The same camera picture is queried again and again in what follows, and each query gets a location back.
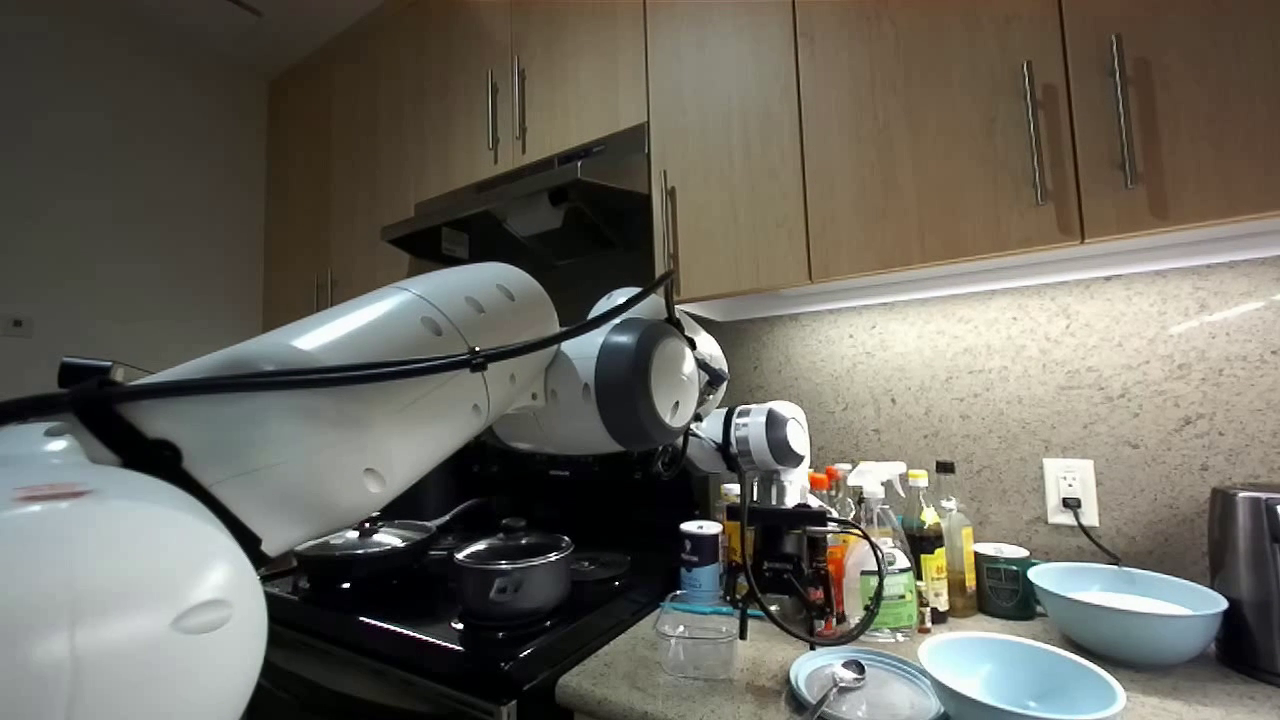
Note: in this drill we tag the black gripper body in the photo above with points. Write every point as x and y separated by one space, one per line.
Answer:
795 562

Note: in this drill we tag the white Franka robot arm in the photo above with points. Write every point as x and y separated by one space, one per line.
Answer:
332 414

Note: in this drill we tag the light blue small bowl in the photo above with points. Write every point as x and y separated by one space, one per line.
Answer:
1020 681

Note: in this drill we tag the light blue large bowl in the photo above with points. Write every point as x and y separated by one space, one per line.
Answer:
1125 612

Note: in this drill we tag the red cap sauce bottle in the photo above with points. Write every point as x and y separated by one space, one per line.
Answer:
827 562

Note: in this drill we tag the clear plastic container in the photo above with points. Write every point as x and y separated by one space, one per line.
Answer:
696 640

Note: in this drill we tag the blue white salt canister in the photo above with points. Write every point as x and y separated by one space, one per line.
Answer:
700 562

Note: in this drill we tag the light blue plate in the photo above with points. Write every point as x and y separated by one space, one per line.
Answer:
895 685

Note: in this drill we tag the dark jar white lid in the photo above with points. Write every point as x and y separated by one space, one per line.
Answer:
1000 586

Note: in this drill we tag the white outlet with plug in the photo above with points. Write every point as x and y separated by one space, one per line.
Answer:
1069 491

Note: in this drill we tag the glass pot lid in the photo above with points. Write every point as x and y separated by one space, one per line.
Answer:
513 545

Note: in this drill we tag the black electric stove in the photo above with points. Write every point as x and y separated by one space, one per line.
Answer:
452 640

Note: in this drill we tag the dark pan with lid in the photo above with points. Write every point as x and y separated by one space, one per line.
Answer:
365 542

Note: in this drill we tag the wooden upper cabinets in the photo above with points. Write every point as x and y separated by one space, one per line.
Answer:
865 133

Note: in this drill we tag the dark range hood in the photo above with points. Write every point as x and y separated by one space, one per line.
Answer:
534 212

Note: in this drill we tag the dark kettle appliance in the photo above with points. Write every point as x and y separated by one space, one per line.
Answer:
1250 581

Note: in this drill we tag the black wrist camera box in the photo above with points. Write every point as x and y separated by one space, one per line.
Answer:
783 515

